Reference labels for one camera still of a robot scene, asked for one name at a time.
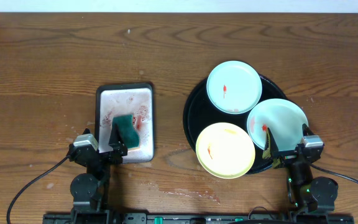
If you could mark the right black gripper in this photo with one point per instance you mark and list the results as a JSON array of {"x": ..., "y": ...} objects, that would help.
[{"x": 270, "y": 147}]

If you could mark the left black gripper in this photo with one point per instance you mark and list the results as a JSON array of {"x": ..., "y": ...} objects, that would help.
[{"x": 101, "y": 154}]

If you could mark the light green plate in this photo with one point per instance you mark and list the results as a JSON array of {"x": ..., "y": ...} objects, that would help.
[
  {"x": 282, "y": 117},
  {"x": 234, "y": 87}
]

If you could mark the green yellow sponge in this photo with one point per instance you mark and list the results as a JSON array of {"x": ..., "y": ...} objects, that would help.
[{"x": 128, "y": 133}]

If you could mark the yellow plate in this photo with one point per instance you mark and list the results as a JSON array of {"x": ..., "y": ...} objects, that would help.
[{"x": 225, "y": 150}]

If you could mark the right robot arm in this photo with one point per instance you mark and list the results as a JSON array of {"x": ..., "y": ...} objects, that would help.
[{"x": 313, "y": 197}]

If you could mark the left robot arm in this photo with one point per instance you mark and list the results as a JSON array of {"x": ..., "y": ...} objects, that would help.
[{"x": 90, "y": 189}]

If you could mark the rectangular soapy water tray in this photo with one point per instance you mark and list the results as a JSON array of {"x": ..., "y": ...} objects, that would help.
[{"x": 130, "y": 109}]

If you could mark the round black tray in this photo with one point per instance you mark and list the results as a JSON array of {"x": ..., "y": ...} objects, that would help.
[{"x": 199, "y": 113}]

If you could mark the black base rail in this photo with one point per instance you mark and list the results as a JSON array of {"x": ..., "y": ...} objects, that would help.
[{"x": 142, "y": 218}]

